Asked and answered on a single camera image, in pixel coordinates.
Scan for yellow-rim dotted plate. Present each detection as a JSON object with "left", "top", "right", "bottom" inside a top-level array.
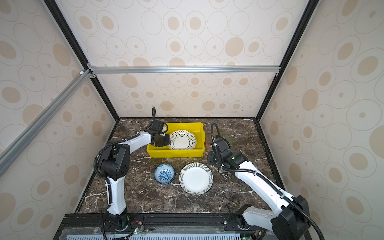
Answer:
[{"left": 169, "top": 130, "right": 197, "bottom": 150}]

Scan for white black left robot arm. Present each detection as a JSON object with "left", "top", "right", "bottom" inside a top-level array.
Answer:
[{"left": 94, "top": 120, "right": 170, "bottom": 216}]

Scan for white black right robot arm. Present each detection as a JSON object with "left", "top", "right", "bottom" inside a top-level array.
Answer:
[{"left": 208, "top": 135, "right": 325, "bottom": 240}]

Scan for yellow plastic bin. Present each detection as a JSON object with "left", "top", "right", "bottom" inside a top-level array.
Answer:
[{"left": 147, "top": 123, "right": 206, "bottom": 158}]

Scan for green translucent cup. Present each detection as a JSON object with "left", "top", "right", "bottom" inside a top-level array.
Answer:
[{"left": 223, "top": 136, "right": 234, "bottom": 147}]

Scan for white black-striped-rim plate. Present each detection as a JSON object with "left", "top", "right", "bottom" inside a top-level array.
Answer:
[{"left": 179, "top": 162, "right": 214, "bottom": 196}]

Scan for blue floral ceramic bowl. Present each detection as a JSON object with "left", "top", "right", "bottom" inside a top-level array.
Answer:
[{"left": 154, "top": 164, "right": 176, "bottom": 185}]

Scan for horizontal aluminium frame bar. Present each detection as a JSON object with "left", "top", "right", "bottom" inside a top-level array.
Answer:
[{"left": 91, "top": 66, "right": 280, "bottom": 74}]

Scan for diagonal aluminium frame bar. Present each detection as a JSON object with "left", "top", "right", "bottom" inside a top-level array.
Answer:
[{"left": 1, "top": 70, "right": 91, "bottom": 175}]

